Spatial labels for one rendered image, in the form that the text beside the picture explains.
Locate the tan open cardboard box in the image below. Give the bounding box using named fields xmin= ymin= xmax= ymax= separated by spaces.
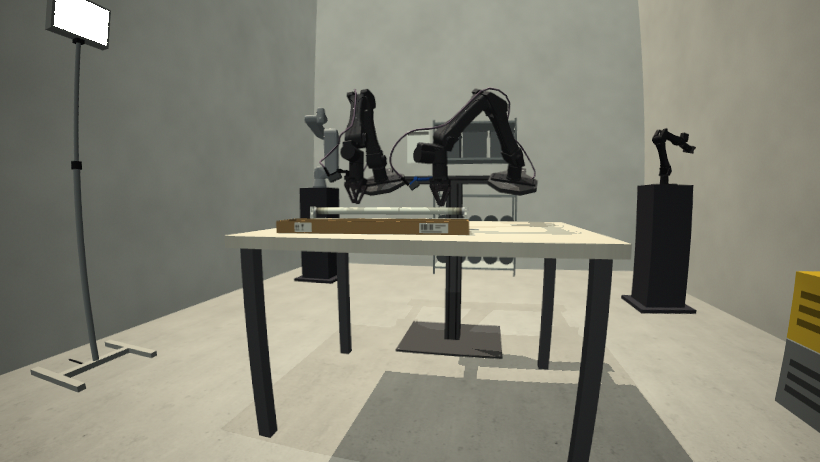
xmin=276 ymin=219 xmax=469 ymax=235

